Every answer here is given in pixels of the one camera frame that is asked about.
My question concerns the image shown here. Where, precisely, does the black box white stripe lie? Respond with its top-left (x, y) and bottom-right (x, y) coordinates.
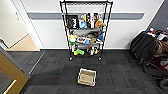
top-left (87, 13), bottom-right (99, 29)

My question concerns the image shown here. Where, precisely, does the tall grey printed box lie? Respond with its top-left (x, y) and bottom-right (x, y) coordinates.
top-left (97, 13), bottom-right (104, 21)

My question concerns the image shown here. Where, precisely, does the yellow bottle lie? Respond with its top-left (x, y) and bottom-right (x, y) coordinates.
top-left (83, 13), bottom-right (89, 22)

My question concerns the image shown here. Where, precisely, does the black wire shelf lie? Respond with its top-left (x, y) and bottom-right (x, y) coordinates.
top-left (59, 0), bottom-right (114, 62)

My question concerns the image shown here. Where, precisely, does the dark grey bag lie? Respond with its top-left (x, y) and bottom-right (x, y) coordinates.
top-left (74, 31), bottom-right (101, 38)

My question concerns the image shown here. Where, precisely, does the black Huel bag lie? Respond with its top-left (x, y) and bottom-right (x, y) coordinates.
top-left (65, 14), bottom-right (79, 30)

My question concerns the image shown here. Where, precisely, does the pale spotted basket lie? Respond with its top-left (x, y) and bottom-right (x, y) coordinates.
top-left (77, 67), bottom-right (97, 88)

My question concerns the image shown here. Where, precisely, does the printed white packet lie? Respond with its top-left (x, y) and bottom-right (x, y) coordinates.
top-left (76, 36), bottom-right (87, 45)

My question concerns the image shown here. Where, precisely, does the white door frame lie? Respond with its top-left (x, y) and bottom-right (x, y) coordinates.
top-left (11, 0), bottom-right (45, 52)

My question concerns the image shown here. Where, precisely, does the small blue box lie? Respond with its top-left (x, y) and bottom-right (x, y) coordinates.
top-left (84, 39), bottom-right (90, 45)

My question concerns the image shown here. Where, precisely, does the blue cloth hat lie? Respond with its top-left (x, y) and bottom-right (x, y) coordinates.
top-left (96, 31), bottom-right (105, 43)

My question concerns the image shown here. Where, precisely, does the brown plush toy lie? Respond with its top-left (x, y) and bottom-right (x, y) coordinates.
top-left (100, 21), bottom-right (107, 28)

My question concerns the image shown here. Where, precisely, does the orange bottle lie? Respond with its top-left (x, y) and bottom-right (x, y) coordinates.
top-left (93, 49), bottom-right (99, 56)

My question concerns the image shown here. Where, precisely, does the green yellow foam toy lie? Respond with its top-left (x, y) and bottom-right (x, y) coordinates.
top-left (73, 48), bottom-right (84, 56)

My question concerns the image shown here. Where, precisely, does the orange plush toy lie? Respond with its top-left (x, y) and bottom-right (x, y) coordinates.
top-left (94, 18), bottom-right (104, 29)

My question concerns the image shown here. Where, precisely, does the yellow green bowl stack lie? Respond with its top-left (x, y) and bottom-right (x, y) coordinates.
top-left (68, 34), bottom-right (78, 45)

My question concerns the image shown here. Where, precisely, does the wooden door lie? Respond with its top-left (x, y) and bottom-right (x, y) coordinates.
top-left (0, 49), bottom-right (32, 94)

